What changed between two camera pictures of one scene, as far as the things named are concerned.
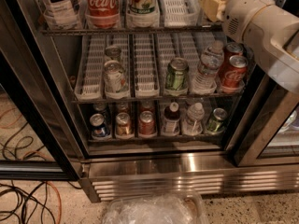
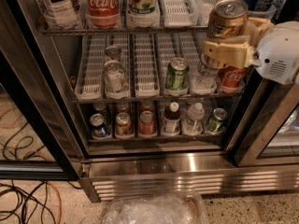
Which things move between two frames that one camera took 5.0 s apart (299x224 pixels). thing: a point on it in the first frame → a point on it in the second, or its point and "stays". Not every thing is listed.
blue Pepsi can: x=98 y=126 stays
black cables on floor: x=18 y=205 stays
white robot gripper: x=242 y=13 → x=277 y=54
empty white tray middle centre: x=146 y=74 stays
